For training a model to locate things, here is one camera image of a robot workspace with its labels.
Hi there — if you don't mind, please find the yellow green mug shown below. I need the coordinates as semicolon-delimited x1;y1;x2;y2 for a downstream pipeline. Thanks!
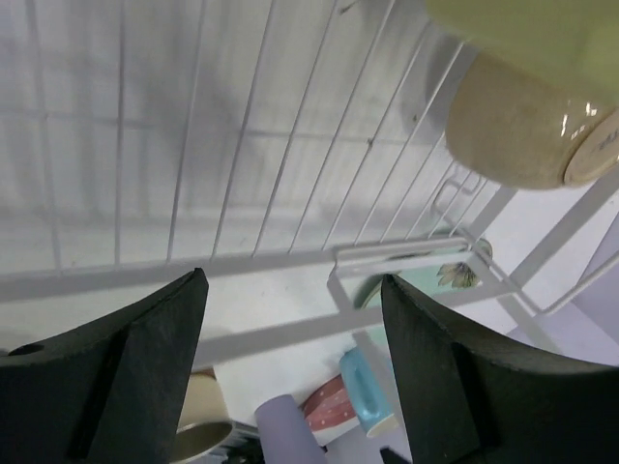
426;0;618;103

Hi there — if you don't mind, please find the teal floral plate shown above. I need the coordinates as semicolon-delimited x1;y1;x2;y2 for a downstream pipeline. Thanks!
350;236;494;349

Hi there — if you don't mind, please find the stainless steel cup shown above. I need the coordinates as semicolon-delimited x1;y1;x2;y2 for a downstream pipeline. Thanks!
170;368;234;463

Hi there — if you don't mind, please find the light blue mug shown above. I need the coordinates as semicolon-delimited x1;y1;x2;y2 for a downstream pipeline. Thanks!
339;348;398;439

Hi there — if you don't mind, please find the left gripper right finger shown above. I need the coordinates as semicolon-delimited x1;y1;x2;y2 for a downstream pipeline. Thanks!
381;275;618;463

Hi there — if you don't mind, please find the lavender plastic cup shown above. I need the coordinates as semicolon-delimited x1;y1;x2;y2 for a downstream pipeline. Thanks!
254;394;328;464

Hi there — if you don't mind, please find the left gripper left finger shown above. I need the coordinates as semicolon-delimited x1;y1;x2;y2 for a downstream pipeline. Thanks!
1;268;209;463

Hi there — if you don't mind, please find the white floral bowl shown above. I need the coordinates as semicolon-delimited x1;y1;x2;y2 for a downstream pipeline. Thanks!
445;53;618;189

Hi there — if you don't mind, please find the pink polka dot plate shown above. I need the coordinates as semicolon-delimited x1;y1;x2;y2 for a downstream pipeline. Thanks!
300;374;360;447

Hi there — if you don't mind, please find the white wire dish rack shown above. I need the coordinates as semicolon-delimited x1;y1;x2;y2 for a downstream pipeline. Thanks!
1;1;618;373

